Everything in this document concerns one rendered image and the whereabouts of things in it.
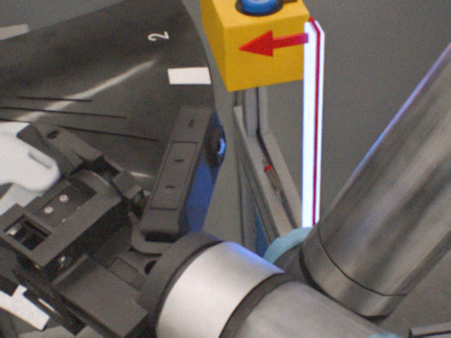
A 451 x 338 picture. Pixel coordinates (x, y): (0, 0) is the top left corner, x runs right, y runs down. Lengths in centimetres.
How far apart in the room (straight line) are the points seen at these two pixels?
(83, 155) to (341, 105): 119
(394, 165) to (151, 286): 15
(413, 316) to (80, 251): 156
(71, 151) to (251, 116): 58
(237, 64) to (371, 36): 68
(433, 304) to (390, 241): 154
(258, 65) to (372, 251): 48
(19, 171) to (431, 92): 26
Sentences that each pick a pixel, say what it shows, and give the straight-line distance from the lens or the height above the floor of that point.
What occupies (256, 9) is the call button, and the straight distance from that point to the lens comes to 92.
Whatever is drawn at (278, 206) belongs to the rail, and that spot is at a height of 86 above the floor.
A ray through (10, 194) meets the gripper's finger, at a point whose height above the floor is 116.
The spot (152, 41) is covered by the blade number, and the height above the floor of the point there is 118.
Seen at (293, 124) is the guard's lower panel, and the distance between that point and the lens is 164.
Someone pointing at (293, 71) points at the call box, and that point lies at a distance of 95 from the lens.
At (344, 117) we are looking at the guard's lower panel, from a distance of 167.
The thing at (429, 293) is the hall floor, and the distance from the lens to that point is 204.
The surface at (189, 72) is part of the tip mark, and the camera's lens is 65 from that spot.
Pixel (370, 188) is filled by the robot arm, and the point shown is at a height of 121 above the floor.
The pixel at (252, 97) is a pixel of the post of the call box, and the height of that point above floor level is 92.
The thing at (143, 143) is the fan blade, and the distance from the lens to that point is 60.
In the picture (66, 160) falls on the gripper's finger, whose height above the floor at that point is 122.
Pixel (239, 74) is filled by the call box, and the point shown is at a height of 101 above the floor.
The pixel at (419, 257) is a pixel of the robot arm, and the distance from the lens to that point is 49.
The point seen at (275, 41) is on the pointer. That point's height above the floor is 118.
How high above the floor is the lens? 153
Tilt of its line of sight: 41 degrees down
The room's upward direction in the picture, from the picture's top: 4 degrees counter-clockwise
